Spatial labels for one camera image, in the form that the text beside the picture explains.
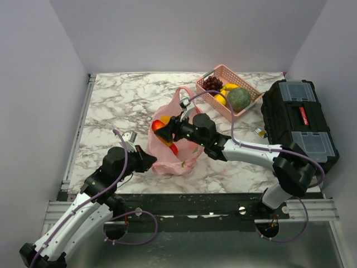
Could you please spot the orange fake pepper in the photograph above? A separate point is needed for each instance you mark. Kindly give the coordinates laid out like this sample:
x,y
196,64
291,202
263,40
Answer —
x,y
165,119

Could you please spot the pink plastic bag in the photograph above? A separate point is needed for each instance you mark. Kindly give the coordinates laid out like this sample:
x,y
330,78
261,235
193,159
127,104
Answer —
x,y
177,158

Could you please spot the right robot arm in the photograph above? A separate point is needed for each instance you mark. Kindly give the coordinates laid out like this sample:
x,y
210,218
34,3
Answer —
x,y
292,168

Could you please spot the yellow fake lemon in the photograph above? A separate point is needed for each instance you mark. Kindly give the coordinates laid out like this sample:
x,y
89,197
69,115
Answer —
x,y
220,99

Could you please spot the black plastic toolbox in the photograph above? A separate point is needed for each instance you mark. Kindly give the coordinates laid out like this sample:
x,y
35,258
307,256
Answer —
x,y
292,113

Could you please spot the red fake pepper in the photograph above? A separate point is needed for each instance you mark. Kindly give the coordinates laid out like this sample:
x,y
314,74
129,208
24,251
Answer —
x,y
172,146

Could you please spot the dark red fake grapes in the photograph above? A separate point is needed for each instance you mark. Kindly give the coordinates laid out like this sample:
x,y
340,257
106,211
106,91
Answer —
x,y
212,83

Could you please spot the small yellow black object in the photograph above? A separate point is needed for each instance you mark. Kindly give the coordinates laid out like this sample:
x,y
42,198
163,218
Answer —
x,y
261,133

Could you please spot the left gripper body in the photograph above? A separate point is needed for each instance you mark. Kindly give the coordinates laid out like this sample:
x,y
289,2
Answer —
x,y
131,164

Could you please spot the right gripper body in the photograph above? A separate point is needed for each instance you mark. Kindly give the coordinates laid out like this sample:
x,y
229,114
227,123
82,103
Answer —
x,y
183,129

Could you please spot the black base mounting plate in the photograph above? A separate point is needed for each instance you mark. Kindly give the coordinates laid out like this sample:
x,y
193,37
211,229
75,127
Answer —
x,y
193,213

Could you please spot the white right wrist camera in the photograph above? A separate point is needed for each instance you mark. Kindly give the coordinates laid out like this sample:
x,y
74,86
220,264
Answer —
x,y
187,106

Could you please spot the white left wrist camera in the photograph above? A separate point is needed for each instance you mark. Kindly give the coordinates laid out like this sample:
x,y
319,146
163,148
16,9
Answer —
x,y
127,140

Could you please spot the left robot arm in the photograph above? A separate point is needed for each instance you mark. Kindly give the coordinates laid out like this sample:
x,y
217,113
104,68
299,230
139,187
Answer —
x,y
93,206

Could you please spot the green fake melon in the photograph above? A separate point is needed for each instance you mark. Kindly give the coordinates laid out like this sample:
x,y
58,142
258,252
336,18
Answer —
x,y
239,98

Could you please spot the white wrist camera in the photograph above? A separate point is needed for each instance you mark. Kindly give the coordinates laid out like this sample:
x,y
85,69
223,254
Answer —
x,y
127,140
187,106

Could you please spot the pink perforated plastic basket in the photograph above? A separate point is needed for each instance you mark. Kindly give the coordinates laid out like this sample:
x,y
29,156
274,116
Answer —
x,y
226,76

